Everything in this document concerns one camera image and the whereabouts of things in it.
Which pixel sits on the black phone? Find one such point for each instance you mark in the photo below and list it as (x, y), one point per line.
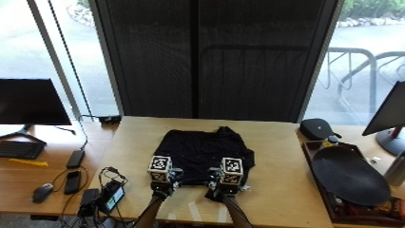
(71, 182)

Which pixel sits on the small black box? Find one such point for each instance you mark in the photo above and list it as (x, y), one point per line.
(109, 119)

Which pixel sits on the black adapter box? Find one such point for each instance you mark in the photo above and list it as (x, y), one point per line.
(87, 199)

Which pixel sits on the black power brick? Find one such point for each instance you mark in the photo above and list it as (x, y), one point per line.
(74, 159)

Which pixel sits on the person's right hand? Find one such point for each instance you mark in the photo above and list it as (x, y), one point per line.
(223, 190)

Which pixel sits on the grey computer mouse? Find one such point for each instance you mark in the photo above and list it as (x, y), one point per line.
(41, 192)

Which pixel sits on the black device with lit screen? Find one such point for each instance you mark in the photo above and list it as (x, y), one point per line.
(111, 196)

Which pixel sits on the orange packet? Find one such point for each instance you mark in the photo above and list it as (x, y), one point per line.
(390, 207)

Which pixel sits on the black computer monitor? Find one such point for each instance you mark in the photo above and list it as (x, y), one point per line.
(29, 101)

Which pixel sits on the black window screen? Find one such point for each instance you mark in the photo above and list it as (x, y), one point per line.
(210, 57)

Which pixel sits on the white marker cube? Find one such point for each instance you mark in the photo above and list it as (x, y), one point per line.
(231, 170)
(159, 167)

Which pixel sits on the silver metal bottle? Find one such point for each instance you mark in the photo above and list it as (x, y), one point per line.
(395, 169)

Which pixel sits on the short white tape strip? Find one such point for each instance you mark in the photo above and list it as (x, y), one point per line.
(171, 216)

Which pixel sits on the dark wooden tray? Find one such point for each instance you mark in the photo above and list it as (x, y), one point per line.
(319, 190)

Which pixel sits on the yellow bottle with black cap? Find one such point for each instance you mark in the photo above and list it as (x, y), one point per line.
(330, 141)

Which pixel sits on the small white object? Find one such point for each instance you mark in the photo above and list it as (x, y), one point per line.
(374, 159)

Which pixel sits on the black zip case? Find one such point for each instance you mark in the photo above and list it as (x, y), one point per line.
(317, 128)

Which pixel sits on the black keyboard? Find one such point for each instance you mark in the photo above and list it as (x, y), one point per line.
(18, 149)

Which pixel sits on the person's left hand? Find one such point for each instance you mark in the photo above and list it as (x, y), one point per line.
(163, 187)

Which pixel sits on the black oval plate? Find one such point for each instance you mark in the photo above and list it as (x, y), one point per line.
(349, 175)

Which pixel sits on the metal bike rack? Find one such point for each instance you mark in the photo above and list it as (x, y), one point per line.
(371, 72)

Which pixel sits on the monitor with grey round stand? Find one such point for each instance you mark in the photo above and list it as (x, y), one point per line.
(390, 110)

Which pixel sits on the grey window post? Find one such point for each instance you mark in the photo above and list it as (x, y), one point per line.
(54, 57)

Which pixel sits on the black garment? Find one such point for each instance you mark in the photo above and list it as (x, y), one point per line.
(197, 152)

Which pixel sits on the yellow plastic strip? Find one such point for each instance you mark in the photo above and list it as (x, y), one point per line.
(27, 162)

